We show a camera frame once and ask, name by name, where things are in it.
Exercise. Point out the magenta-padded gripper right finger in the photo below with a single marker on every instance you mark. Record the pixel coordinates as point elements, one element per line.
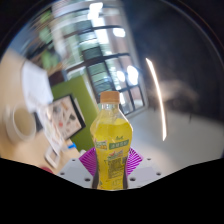
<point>143,171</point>

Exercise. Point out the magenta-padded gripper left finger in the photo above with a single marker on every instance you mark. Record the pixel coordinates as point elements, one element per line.
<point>78,173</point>

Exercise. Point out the yellow drink bottle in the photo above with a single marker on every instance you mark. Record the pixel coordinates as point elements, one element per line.
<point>111,146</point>

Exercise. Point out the small blue-capped bottle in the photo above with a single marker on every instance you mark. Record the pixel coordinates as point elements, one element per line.
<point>71,146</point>

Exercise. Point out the small white flat device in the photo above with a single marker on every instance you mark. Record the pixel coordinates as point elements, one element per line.
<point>52,156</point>

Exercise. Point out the flat round red coaster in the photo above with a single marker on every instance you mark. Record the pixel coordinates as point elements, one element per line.
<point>46,170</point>

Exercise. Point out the printed picture leaflet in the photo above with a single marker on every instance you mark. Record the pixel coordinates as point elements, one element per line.
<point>51,131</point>

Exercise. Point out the black tablet showing pictures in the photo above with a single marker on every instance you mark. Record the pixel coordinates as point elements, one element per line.
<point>68,115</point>

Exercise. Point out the long linear ceiling light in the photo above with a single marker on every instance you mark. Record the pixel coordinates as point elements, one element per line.
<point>158,96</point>

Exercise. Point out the white mug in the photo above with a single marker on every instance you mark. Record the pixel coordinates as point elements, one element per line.
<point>18,125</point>

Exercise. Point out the white paper sheet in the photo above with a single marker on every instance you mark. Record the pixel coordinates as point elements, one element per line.
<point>36,86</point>

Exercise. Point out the wooden chairs with green seats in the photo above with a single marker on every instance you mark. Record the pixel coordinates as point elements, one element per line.
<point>50,60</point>

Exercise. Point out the dark-framed window wall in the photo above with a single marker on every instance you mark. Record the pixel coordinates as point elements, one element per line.
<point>100,60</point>

